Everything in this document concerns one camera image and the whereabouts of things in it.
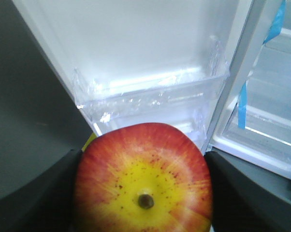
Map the red yellow apple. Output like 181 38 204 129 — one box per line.
73 123 213 232

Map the fridge door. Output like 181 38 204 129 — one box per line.
0 0 251 199

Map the clear lower door bin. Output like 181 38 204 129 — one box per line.
72 36 229 139

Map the clear fridge drawer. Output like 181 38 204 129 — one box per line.
222 104 291 162

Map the blue tape drawer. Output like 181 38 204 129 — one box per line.
238 82 247 130

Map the grey fridge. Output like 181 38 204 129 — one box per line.
209 0 291 180

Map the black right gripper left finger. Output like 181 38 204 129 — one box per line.
0 150 82 232

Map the blue tape lower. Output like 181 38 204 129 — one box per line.
261 0 287 45

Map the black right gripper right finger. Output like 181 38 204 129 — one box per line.
204 151 291 232

